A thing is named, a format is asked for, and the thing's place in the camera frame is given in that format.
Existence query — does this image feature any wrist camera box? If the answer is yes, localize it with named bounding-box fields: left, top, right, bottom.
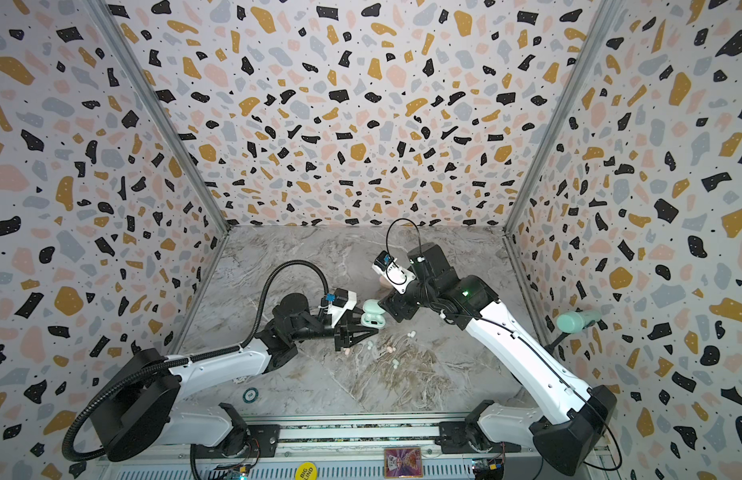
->
left=372, top=250, right=416, bottom=294
left=326, top=288, right=357, bottom=328

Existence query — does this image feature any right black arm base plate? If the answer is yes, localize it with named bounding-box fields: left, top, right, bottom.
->
left=434, top=420, right=522, bottom=455

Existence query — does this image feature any black corrugated cable conduit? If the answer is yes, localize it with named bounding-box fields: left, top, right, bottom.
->
left=61, top=259, right=331, bottom=463

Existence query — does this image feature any pink square card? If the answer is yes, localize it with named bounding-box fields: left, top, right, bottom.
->
left=383, top=447, right=424, bottom=479

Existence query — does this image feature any mint green microphone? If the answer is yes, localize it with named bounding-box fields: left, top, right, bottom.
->
left=546, top=310, right=601, bottom=352

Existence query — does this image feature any mint green earbud case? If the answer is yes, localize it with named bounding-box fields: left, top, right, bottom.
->
left=360, top=299, right=386, bottom=329

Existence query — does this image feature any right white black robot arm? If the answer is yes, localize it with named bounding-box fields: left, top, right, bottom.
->
left=373, top=243, right=616, bottom=477

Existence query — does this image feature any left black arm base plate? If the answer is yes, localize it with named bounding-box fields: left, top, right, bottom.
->
left=196, top=424, right=281, bottom=461

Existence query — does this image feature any teal ring poker chip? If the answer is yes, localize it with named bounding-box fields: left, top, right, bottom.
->
left=243, top=387, right=259, bottom=404

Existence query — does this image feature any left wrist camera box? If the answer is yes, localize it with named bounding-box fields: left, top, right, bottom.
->
left=326, top=288, right=357, bottom=328

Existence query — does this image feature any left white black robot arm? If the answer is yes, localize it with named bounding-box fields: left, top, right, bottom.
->
left=90, top=289, right=385, bottom=462

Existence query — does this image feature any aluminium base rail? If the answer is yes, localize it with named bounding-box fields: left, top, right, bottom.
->
left=97, top=412, right=618, bottom=480

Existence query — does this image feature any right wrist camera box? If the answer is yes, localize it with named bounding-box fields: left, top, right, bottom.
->
left=372, top=250, right=416, bottom=294

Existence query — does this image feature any yellow round sticker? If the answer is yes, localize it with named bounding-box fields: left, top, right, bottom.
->
left=294, top=462, right=318, bottom=480

